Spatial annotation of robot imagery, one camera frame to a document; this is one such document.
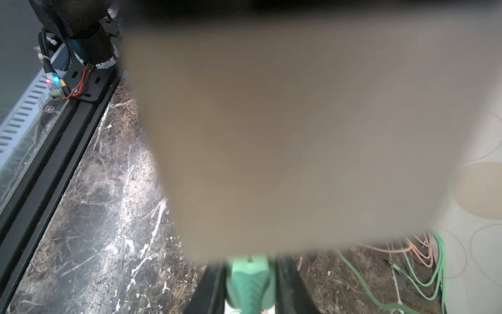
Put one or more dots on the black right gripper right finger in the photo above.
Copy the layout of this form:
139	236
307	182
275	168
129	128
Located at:
291	293

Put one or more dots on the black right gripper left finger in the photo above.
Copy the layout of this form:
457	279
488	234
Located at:
210	294

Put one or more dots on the green charger plug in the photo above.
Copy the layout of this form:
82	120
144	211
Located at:
251	284

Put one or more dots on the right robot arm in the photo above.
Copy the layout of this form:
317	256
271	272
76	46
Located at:
284	127

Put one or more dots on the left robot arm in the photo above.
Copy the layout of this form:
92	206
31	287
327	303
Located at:
78	25

